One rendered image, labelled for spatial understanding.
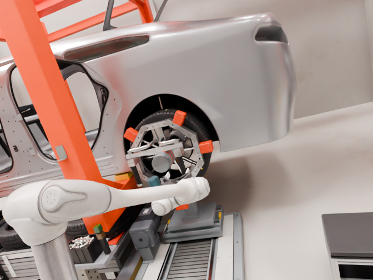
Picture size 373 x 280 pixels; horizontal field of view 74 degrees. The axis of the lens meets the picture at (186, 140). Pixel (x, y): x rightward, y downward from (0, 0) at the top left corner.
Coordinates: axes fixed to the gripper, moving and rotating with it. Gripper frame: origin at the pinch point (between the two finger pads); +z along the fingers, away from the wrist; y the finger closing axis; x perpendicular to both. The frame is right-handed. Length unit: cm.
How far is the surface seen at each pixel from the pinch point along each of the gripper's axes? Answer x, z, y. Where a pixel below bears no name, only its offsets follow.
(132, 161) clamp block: 10.4, 10.3, -32.9
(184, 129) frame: 19.1, 32.5, 2.8
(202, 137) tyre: 8.4, 40.8, 12.6
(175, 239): -71, 34, -32
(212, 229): -67, 34, 2
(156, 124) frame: 27.5, 32.4, -16.4
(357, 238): -49, -14, 88
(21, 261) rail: -53, 3, -157
